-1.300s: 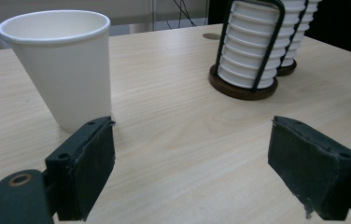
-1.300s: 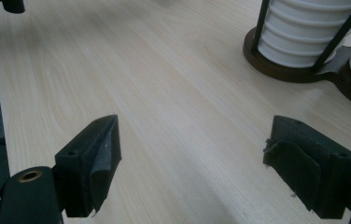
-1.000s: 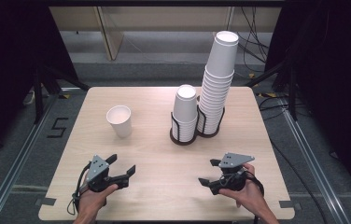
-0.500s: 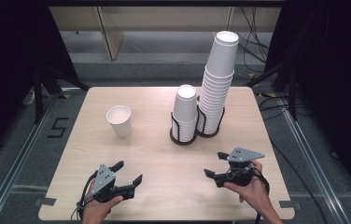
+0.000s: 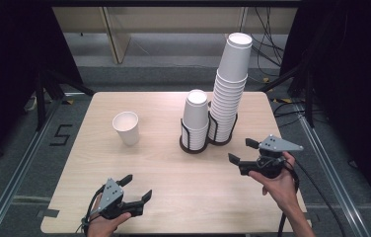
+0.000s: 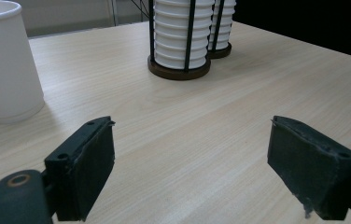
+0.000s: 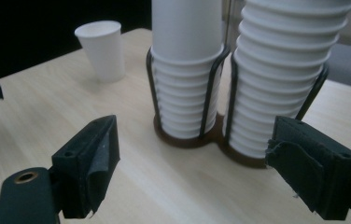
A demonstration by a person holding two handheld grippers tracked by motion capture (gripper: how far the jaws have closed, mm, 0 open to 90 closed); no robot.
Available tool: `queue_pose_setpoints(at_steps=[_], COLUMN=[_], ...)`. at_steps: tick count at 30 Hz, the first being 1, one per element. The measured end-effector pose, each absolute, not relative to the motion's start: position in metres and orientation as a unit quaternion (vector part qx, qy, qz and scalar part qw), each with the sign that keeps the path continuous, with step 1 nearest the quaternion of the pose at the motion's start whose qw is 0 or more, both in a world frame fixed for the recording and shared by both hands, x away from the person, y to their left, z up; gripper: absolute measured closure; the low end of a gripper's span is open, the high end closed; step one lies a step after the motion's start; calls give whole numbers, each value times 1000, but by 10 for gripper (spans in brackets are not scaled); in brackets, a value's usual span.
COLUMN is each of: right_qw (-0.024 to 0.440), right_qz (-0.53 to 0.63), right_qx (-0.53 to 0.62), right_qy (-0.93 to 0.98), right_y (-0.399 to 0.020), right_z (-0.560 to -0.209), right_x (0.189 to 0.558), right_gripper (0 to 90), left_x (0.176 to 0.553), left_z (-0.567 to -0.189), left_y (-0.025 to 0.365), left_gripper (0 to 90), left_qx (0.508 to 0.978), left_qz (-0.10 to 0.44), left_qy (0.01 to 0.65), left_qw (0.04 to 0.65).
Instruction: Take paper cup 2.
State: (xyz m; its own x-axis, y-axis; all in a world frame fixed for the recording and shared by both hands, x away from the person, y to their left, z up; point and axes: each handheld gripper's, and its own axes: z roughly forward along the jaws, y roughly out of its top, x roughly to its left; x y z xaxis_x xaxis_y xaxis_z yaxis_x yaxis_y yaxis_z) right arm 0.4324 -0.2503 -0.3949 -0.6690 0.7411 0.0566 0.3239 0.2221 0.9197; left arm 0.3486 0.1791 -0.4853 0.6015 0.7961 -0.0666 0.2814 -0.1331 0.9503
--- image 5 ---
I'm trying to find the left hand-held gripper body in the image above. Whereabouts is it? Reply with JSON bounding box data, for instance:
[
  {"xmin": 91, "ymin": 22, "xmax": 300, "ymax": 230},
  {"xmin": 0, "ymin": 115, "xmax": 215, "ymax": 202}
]
[{"xmin": 100, "ymin": 178, "xmax": 145, "ymax": 221}]

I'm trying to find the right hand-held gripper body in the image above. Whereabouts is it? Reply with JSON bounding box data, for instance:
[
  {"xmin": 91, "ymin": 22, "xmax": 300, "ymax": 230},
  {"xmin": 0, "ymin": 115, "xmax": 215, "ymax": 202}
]
[{"xmin": 239, "ymin": 133, "xmax": 305, "ymax": 180}]

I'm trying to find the white paper cup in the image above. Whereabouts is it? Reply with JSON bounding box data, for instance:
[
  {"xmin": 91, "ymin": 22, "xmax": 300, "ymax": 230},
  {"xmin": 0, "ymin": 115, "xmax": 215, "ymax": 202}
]
[{"xmin": 111, "ymin": 111, "xmax": 141, "ymax": 147}]

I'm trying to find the black double cup holder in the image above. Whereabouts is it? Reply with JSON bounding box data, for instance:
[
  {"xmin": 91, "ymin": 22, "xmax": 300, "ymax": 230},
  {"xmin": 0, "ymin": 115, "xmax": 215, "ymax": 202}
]
[{"xmin": 179, "ymin": 111, "xmax": 240, "ymax": 155}]

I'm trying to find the short stack of white cups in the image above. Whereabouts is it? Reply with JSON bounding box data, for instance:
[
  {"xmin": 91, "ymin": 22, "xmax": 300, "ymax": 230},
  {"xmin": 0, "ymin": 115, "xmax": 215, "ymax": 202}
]
[{"xmin": 181, "ymin": 89, "xmax": 210, "ymax": 152}]

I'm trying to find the tall stack of white cups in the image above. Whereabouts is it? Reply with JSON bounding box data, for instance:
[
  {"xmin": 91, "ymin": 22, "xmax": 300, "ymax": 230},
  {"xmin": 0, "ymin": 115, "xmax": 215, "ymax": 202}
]
[{"xmin": 207, "ymin": 32, "xmax": 254, "ymax": 143}]

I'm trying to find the person's right hand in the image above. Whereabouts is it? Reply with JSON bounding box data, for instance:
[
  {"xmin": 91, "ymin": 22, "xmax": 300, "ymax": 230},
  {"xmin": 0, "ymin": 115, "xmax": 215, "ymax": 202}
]
[{"xmin": 248, "ymin": 151, "xmax": 302, "ymax": 212}]

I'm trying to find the person's left hand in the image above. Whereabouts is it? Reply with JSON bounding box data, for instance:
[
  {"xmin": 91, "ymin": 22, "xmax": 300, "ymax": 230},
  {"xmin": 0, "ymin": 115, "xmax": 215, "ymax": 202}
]
[{"xmin": 87, "ymin": 194, "xmax": 132, "ymax": 237}]

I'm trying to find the black metal stand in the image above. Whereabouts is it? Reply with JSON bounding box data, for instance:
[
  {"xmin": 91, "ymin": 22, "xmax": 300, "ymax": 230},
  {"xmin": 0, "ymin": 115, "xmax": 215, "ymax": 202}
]
[
  {"xmin": 259, "ymin": 62, "xmax": 317, "ymax": 128},
  {"xmin": 35, "ymin": 69, "xmax": 97, "ymax": 131}
]

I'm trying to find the dark curtain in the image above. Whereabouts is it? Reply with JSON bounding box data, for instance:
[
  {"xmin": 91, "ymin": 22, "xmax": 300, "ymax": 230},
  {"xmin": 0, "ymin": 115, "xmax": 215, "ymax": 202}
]
[
  {"xmin": 0, "ymin": 0, "xmax": 83, "ymax": 174},
  {"xmin": 279, "ymin": 0, "xmax": 371, "ymax": 226}
]

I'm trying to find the left hand-held gripper cable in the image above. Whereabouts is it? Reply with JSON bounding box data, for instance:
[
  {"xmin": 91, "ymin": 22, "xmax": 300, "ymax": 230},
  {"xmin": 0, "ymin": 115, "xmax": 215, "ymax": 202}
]
[{"xmin": 80, "ymin": 184, "xmax": 107, "ymax": 237}]

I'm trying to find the hand-held gripper cable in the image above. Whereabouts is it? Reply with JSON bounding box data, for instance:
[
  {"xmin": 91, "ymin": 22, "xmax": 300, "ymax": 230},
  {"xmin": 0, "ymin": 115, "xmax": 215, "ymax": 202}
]
[
  {"xmin": 80, "ymin": 184, "xmax": 107, "ymax": 237},
  {"xmin": 277, "ymin": 159, "xmax": 301, "ymax": 237}
]

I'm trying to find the aluminium floor rail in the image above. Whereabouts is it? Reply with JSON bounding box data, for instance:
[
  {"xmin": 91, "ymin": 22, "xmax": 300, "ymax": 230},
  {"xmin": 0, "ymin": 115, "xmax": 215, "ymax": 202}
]
[
  {"xmin": 295, "ymin": 104, "xmax": 365, "ymax": 237},
  {"xmin": 0, "ymin": 94, "xmax": 65, "ymax": 237}
]

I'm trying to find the black floor cable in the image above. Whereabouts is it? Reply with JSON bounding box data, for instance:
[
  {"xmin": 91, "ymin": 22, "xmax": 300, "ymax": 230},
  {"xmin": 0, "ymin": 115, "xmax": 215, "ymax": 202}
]
[{"xmin": 293, "ymin": 157, "xmax": 347, "ymax": 237}]

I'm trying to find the right hand-held gripper cable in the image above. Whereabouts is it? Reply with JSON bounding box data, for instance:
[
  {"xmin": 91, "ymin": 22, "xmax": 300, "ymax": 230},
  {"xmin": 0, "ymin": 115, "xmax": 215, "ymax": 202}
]
[{"xmin": 277, "ymin": 159, "xmax": 301, "ymax": 237}]

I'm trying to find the bundle of black cables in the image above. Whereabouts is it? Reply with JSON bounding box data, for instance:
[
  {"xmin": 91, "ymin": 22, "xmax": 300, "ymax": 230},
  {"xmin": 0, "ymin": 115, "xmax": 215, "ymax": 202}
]
[{"xmin": 242, "ymin": 7, "xmax": 287, "ymax": 69}]

